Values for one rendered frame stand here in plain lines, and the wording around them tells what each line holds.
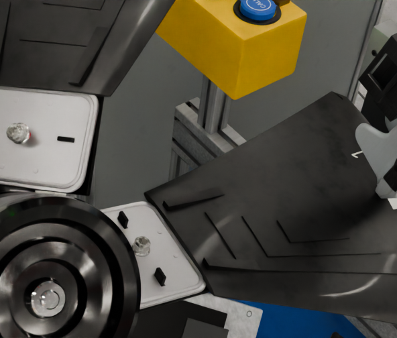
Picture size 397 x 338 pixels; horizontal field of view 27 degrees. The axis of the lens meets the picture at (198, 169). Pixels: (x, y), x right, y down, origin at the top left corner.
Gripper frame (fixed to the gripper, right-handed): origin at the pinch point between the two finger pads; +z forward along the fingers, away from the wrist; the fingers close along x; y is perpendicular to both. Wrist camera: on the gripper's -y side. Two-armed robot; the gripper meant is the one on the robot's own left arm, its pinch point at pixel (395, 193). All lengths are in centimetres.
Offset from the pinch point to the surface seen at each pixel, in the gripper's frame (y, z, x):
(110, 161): 51, 97, -28
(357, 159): 4.3, 1.3, -0.2
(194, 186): 8.4, 0.7, 14.4
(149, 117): 53, 89, -38
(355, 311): -5.8, -0.2, 10.1
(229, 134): 23.7, 36.6, -15.4
